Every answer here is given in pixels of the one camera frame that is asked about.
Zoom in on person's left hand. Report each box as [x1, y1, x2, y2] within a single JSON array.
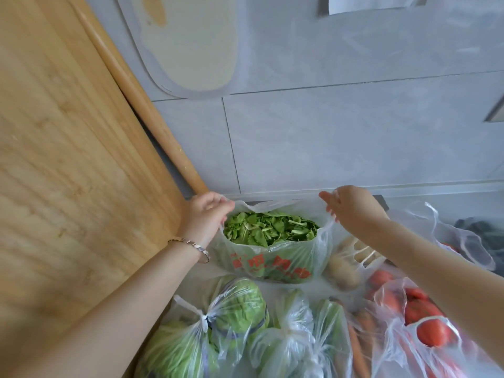
[[179, 192, 236, 251]]

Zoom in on person's right hand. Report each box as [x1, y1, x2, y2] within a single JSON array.
[[318, 186, 390, 233]]

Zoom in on clear bag with red print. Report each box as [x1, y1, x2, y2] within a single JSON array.
[[214, 194, 338, 285]]

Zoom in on person's right forearm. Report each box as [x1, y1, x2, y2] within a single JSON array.
[[346, 213, 504, 370]]

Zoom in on person's left forearm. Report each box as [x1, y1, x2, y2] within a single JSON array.
[[16, 241, 202, 378]]

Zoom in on chopped green leafy vegetables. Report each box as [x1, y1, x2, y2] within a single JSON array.
[[223, 210, 321, 248]]

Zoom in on clear bag of potatoes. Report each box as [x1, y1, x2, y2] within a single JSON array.
[[322, 231, 396, 292]]

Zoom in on brown potato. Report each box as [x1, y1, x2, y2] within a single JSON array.
[[326, 254, 361, 291]]

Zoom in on round green cabbage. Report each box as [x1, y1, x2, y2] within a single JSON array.
[[144, 321, 220, 378], [210, 277, 270, 340]]

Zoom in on clear knotted bag of cabbages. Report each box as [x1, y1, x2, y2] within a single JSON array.
[[135, 275, 271, 378]]

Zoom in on orange carrot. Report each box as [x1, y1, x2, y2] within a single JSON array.
[[355, 308, 379, 337], [346, 323, 371, 378]]

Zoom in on wooden rolling pin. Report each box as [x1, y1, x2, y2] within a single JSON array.
[[65, 0, 209, 196]]

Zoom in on clear bag of green vegetables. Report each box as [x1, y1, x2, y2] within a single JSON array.
[[247, 289, 354, 378]]

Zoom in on clear bag of dark vegetables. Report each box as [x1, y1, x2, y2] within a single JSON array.
[[388, 201, 504, 277]]

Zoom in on large wooden cutting board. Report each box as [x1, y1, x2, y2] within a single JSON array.
[[0, 0, 186, 378]]

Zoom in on pile of red tomatoes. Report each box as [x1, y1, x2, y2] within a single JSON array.
[[368, 270, 469, 378]]

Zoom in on translucent white plastic cutting board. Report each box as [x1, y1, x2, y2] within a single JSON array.
[[115, 0, 247, 100]]

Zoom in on clear bag of tomatoes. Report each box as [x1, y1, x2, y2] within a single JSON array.
[[365, 267, 497, 378]]

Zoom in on silver wrist bracelet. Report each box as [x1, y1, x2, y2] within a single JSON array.
[[168, 238, 211, 264]]

